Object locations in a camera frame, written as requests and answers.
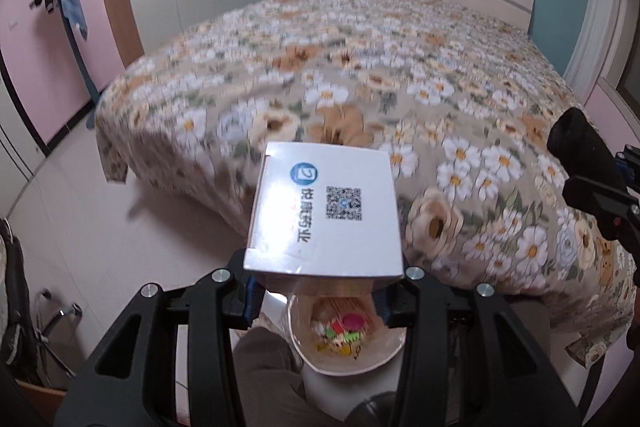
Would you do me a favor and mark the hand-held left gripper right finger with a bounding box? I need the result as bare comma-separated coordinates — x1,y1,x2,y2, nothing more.
372,267,588,427

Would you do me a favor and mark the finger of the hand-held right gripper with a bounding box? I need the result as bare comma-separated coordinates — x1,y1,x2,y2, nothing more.
561,174,640,240
614,146,640,180

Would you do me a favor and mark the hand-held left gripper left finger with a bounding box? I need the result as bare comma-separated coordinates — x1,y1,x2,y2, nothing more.
52,249,271,427

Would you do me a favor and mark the black cylinder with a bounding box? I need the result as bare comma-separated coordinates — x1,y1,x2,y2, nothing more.
546,107,626,188

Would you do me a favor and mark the white bowl with colourful items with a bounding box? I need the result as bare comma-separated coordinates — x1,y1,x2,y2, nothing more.
260,289,408,410

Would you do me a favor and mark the white cardboard box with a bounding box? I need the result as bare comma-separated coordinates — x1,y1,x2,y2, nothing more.
242,141,405,293

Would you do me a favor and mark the person's leg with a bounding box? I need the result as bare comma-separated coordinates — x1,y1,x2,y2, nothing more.
232,327,351,427

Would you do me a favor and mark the black chair with chrome legs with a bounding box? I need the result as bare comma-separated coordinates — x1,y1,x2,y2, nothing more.
0,217,83,388

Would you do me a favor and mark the bed with floral bedspread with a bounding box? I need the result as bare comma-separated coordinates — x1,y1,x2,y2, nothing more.
94,0,636,368

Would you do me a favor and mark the blue rack pole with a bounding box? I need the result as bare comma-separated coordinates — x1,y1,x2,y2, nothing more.
60,14,101,102

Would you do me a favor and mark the white door frame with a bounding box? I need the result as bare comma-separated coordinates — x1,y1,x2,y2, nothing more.
564,0,628,100

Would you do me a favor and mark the white door with black frame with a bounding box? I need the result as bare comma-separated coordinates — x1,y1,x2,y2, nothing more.
0,47,51,208

